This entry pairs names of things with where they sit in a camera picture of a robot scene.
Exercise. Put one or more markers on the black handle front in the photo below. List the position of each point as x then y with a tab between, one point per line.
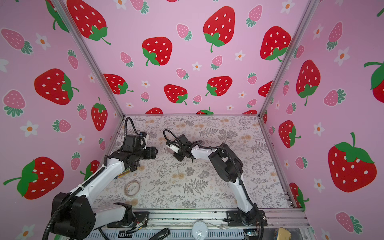
161	234

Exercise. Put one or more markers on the aluminium right rear corner post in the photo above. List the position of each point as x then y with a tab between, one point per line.
302	26

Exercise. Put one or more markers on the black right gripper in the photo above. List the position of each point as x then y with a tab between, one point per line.
177	156

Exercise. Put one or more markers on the white round knob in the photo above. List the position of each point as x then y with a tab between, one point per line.
200	231

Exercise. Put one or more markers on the aluminium left rear corner post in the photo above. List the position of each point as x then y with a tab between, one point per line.
78	38

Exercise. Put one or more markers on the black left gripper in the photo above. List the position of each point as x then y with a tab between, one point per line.
151	153

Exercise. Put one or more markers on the tan object front right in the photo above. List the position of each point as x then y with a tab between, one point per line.
282	234

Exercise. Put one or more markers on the aluminium corner post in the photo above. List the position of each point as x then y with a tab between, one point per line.
302	26
78	38

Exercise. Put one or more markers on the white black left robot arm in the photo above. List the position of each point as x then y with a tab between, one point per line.
72	213

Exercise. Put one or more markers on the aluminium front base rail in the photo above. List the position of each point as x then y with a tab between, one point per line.
180	222

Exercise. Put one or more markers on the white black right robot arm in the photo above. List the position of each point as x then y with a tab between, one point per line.
230	169

